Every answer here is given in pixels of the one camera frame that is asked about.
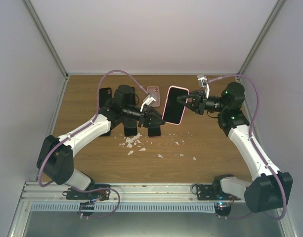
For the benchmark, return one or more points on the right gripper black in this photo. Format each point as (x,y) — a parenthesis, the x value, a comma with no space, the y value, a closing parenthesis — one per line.
(198,102)

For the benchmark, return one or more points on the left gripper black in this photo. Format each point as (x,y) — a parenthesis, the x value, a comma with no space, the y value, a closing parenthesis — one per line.
(147,114)

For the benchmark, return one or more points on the black phone face down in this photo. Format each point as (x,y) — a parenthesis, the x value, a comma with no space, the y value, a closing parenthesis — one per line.
(130,130)

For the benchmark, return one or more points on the black phone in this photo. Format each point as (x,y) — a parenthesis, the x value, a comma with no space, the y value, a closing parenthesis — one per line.
(107,133)

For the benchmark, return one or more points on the black phone case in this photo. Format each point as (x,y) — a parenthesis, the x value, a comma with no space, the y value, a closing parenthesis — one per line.
(105,94)

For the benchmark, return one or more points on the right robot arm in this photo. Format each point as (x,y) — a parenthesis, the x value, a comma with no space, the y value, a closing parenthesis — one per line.
(270,188)

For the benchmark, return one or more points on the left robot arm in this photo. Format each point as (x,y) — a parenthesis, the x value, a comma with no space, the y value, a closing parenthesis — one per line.
(56,158)

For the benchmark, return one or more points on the white debris pile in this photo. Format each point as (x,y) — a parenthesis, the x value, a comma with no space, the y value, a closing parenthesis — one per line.
(159,147)

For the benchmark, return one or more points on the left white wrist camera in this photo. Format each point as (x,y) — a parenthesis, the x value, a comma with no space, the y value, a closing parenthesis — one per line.
(149,101)

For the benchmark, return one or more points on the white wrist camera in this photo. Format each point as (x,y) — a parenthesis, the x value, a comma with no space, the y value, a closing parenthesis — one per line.
(149,101)
(204,84)

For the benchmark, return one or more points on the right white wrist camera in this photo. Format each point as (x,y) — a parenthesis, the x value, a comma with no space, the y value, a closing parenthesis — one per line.
(204,84)

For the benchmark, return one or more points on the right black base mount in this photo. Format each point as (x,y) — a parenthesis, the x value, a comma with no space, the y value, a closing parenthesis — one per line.
(204,192)

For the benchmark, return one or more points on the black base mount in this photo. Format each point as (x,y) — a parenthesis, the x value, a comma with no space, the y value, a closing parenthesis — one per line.
(204,192)
(100,195)

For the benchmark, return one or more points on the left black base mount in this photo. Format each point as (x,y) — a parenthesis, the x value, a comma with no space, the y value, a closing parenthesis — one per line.
(100,195)

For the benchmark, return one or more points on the aluminium front rail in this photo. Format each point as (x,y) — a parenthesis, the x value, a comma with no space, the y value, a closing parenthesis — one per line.
(127,192)

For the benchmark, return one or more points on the grey slotted cable duct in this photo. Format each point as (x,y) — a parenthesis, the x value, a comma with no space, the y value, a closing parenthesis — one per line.
(126,207)

